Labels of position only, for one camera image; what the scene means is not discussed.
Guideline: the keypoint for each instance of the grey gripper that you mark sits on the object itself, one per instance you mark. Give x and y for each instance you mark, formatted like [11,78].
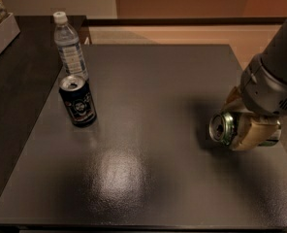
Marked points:
[267,93]

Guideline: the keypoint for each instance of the green soda can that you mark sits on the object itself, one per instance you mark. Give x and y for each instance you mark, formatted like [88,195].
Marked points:
[223,127]

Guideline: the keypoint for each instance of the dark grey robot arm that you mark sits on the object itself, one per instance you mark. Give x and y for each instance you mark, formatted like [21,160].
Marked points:
[274,57]

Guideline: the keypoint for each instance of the dark blue soda can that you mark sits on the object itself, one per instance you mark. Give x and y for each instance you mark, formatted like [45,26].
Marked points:
[77,99]

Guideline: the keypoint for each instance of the clear plastic water bottle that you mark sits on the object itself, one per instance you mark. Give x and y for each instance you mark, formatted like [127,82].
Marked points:
[68,44]

